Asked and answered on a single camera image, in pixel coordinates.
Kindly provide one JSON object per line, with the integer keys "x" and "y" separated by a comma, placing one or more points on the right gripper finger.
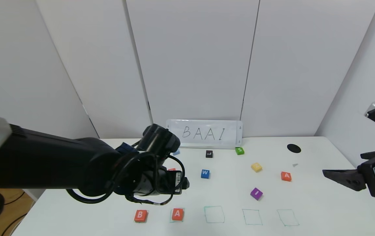
{"x": 344, "y": 178}
{"x": 374, "y": 154}

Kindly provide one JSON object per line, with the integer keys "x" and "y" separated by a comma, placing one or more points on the yellow letter block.
{"x": 256, "y": 167}

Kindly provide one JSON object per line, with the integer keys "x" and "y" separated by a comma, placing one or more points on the green S letter block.
{"x": 239, "y": 151}

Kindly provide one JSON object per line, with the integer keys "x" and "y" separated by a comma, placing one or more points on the purple I letter block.
{"x": 256, "y": 193}

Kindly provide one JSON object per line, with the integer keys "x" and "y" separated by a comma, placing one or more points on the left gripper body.
{"x": 178, "y": 181}

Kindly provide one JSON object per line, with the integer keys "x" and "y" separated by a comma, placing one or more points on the silver sign holder rail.
{"x": 207, "y": 146}

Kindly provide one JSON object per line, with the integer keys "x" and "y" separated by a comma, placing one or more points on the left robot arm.
{"x": 43, "y": 157}

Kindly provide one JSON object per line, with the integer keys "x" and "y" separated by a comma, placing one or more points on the orange B letter block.
{"x": 140, "y": 216}

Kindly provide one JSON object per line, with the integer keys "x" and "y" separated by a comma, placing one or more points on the black round table grommet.
{"x": 294, "y": 148}

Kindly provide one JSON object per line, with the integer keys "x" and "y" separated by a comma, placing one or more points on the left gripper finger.
{"x": 186, "y": 183}

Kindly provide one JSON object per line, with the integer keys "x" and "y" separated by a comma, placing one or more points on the blue W letter block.
{"x": 205, "y": 174}

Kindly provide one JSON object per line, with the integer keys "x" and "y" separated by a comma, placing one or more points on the white laminated BAAI sign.
{"x": 207, "y": 131}

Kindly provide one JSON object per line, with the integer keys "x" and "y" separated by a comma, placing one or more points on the orange A letter block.
{"x": 286, "y": 176}
{"x": 178, "y": 214}

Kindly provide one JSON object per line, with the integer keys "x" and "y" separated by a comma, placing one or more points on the black L letter block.
{"x": 209, "y": 154}

